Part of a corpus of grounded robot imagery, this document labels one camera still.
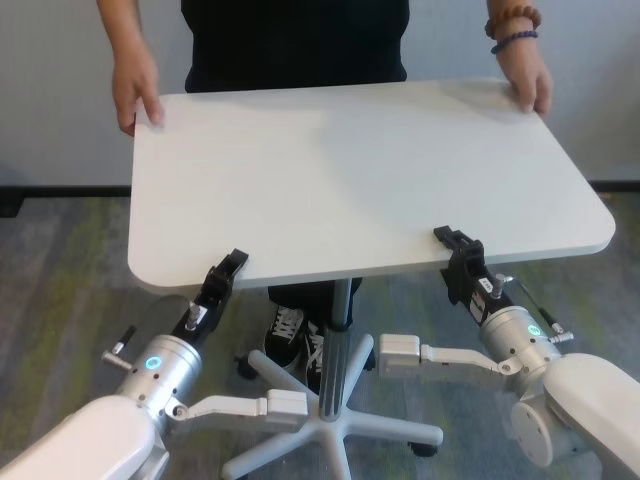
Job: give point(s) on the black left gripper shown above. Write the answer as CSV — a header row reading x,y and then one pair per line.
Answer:
x,y
212,305

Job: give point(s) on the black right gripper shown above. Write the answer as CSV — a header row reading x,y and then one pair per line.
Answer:
x,y
467,280

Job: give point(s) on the white rolling pedestal table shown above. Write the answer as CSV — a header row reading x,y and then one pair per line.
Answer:
x,y
350,175

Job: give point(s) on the person's left forearm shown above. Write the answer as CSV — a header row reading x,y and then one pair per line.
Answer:
x,y
512,25

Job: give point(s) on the person's right forearm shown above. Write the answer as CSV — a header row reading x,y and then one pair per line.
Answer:
x,y
127,25

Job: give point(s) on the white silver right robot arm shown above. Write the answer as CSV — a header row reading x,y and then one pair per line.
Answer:
x,y
585,400

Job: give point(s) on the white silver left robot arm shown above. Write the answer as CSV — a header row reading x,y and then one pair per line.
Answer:
x,y
100,430

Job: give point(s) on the person's left hand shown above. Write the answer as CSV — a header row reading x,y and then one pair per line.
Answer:
x,y
527,80

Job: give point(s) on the person's right hand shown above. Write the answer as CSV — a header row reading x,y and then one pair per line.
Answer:
x,y
135,85

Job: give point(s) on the black trousers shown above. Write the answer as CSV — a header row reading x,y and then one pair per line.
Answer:
x,y
300,295

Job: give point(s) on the black white-laced sneaker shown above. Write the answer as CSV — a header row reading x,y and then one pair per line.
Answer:
x,y
285,335
315,360

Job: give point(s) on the black furniture foot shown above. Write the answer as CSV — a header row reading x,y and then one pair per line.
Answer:
x,y
10,205

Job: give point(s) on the black shirt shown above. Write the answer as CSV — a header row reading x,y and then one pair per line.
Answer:
x,y
295,45

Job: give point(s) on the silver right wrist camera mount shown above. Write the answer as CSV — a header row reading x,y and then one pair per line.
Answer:
x,y
400,355

